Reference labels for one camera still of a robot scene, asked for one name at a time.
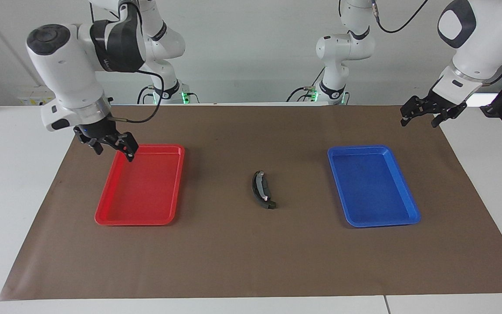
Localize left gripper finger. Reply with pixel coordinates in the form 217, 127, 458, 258
400, 98, 418, 127
431, 113, 456, 128

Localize long curved black brake pad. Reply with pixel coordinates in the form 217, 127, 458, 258
251, 171, 277, 210

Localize small dark grey brake pad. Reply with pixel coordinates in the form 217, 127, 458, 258
256, 171, 270, 201

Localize red plastic tray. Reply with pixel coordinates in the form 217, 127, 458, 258
95, 144, 186, 226

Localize blue plastic tray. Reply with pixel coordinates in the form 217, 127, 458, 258
327, 145, 421, 228

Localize brown paper table mat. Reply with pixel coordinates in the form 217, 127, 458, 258
0, 105, 502, 301

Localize black right base cables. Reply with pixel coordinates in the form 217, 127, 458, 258
137, 84, 156, 105

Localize black base cables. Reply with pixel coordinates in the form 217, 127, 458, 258
137, 84, 156, 105
287, 68, 326, 103

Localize white wall outlet box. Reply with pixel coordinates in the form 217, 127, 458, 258
18, 85, 58, 106

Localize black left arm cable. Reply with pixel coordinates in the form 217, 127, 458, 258
371, 0, 428, 34

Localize black left base cables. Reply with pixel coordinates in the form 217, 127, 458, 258
287, 68, 326, 103

